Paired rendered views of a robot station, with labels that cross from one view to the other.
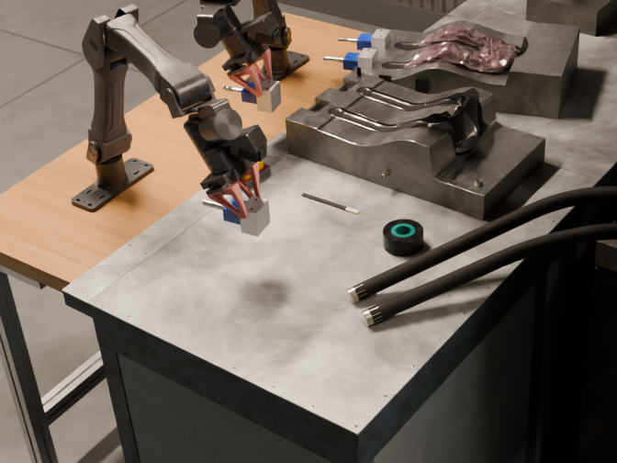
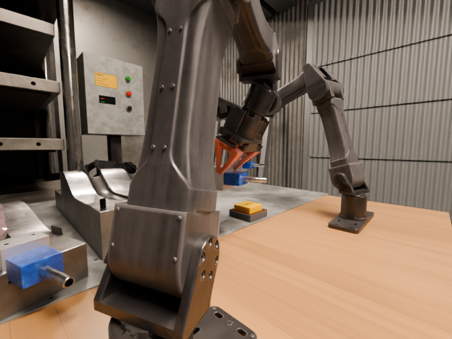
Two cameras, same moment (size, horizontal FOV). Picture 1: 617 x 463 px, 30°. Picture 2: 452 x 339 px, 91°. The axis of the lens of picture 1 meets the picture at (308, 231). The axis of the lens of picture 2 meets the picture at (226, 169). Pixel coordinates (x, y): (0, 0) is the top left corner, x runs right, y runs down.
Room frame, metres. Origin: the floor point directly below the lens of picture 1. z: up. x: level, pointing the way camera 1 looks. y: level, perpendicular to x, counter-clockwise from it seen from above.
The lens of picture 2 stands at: (2.76, 0.12, 1.00)
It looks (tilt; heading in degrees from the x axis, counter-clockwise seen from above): 6 degrees down; 185
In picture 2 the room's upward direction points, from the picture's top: straight up
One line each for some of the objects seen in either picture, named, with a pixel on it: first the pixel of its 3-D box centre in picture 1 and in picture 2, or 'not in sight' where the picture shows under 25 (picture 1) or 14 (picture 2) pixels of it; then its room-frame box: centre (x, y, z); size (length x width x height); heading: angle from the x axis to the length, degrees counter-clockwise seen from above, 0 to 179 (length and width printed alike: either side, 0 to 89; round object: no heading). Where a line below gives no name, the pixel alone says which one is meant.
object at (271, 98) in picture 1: (249, 92); (239, 178); (2.26, 0.11, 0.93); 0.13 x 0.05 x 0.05; 63
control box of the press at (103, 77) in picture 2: not in sight; (116, 192); (1.54, -0.64, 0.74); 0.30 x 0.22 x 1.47; 140
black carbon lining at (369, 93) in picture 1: (409, 107); (120, 177); (2.17, -0.24, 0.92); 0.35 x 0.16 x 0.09; 50
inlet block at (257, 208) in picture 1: (232, 209); (250, 165); (1.81, 0.14, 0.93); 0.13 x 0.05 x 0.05; 60
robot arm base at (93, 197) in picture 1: (110, 170); (353, 206); (2.13, 0.42, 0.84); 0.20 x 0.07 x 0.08; 142
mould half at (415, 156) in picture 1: (413, 130); (122, 192); (2.15, -0.24, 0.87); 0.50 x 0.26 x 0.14; 50
